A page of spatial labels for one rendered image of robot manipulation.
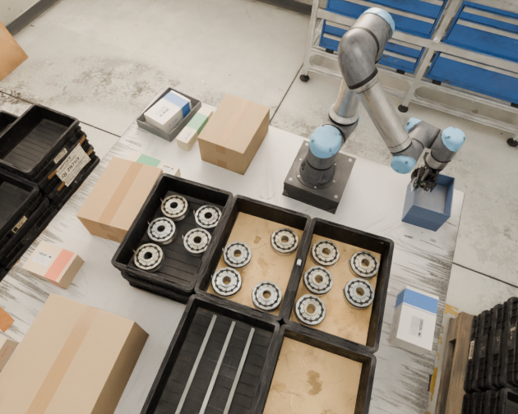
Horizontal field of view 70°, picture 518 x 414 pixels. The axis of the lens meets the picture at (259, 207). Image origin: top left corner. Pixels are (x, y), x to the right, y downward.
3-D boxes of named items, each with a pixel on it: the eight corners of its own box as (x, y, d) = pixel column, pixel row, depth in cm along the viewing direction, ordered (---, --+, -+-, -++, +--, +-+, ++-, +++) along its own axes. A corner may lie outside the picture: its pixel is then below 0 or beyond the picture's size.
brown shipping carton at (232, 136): (228, 117, 189) (227, 93, 176) (268, 131, 185) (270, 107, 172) (201, 159, 175) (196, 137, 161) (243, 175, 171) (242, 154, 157)
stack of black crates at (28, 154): (68, 153, 244) (34, 102, 206) (107, 168, 239) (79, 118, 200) (25, 200, 225) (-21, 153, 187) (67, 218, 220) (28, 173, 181)
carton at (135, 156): (128, 167, 172) (125, 159, 166) (136, 158, 175) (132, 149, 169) (174, 185, 167) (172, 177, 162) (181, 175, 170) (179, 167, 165)
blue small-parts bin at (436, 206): (413, 177, 165) (419, 167, 159) (447, 186, 162) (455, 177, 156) (406, 213, 155) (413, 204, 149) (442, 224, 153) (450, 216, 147)
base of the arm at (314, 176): (310, 150, 166) (314, 136, 157) (340, 167, 162) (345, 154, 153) (293, 174, 160) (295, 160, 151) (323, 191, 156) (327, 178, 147)
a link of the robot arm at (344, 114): (315, 140, 156) (345, 21, 108) (331, 117, 162) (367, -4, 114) (340, 154, 153) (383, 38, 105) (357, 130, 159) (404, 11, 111)
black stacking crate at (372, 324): (308, 231, 145) (312, 217, 135) (384, 254, 141) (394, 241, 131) (279, 330, 125) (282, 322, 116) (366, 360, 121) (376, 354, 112)
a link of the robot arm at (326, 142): (300, 160, 151) (305, 139, 139) (316, 138, 157) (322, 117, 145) (326, 174, 148) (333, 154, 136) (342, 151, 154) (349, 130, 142)
